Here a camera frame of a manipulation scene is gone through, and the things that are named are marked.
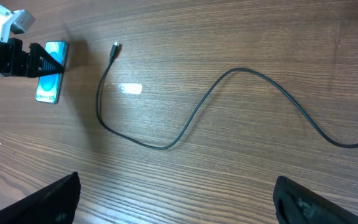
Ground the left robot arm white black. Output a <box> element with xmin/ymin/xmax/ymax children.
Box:
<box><xmin>0</xmin><ymin>4</ymin><xmax>65</xmax><ymax>78</ymax></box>

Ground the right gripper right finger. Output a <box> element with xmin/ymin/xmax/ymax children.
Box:
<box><xmin>273</xmin><ymin>176</ymin><xmax>358</xmax><ymax>224</ymax></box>

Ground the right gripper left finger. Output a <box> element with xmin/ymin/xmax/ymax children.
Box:
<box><xmin>0</xmin><ymin>172</ymin><xmax>81</xmax><ymax>224</ymax></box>

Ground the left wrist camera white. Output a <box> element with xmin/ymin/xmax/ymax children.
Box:
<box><xmin>0</xmin><ymin>4</ymin><xmax>35</xmax><ymax>43</ymax></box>

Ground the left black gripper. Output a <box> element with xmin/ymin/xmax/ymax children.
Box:
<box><xmin>0</xmin><ymin>38</ymin><xmax>65</xmax><ymax>78</ymax></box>

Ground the Galaxy smartphone with blue screen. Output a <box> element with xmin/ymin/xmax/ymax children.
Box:
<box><xmin>35</xmin><ymin>40</ymin><xmax>69</xmax><ymax>105</ymax></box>

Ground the black USB charging cable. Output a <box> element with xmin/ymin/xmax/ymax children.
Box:
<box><xmin>95</xmin><ymin>41</ymin><xmax>358</xmax><ymax>151</ymax></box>

